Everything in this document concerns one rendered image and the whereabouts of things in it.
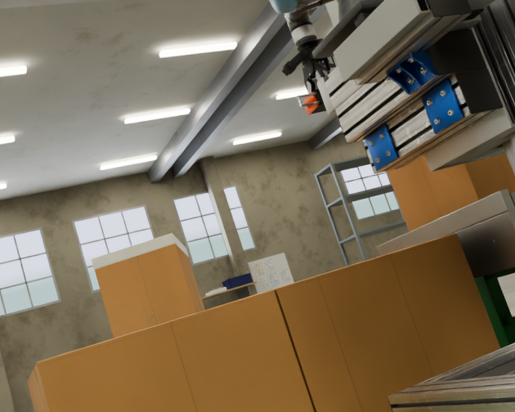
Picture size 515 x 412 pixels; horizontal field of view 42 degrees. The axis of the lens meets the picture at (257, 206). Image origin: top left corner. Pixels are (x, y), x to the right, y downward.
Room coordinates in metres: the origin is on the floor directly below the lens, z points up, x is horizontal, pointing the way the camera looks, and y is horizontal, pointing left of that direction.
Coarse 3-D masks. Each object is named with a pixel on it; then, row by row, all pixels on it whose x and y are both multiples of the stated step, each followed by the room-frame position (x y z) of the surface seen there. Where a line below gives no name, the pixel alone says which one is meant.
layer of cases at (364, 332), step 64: (384, 256) 1.88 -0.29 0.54; (448, 256) 1.96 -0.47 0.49; (192, 320) 1.65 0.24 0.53; (256, 320) 1.71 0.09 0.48; (320, 320) 1.78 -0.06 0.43; (384, 320) 1.85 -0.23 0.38; (448, 320) 1.93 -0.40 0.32; (64, 384) 1.52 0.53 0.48; (128, 384) 1.58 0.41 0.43; (192, 384) 1.63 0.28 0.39; (256, 384) 1.69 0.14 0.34; (320, 384) 1.76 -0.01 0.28; (384, 384) 1.83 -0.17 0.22
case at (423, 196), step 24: (408, 168) 2.27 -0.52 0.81; (456, 168) 2.06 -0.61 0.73; (480, 168) 2.04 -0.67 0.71; (504, 168) 2.07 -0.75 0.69; (408, 192) 2.31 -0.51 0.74; (432, 192) 2.19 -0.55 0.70; (456, 192) 2.09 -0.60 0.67; (480, 192) 2.02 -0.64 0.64; (408, 216) 2.36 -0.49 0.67; (432, 216) 2.24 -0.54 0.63
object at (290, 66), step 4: (304, 48) 2.05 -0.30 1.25; (308, 48) 2.05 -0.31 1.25; (300, 52) 2.04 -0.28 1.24; (304, 52) 2.04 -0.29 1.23; (308, 52) 2.05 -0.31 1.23; (296, 56) 2.03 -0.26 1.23; (300, 56) 2.04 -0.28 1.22; (304, 56) 2.04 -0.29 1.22; (292, 60) 2.03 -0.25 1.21; (296, 60) 2.03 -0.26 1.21; (300, 60) 2.04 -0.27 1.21; (288, 64) 2.02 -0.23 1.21; (292, 64) 2.03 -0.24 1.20; (296, 64) 2.03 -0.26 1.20; (284, 68) 2.03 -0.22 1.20; (288, 68) 2.02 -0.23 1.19; (292, 68) 2.02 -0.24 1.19; (284, 72) 2.04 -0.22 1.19; (288, 72) 2.03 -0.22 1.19; (292, 72) 2.05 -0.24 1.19
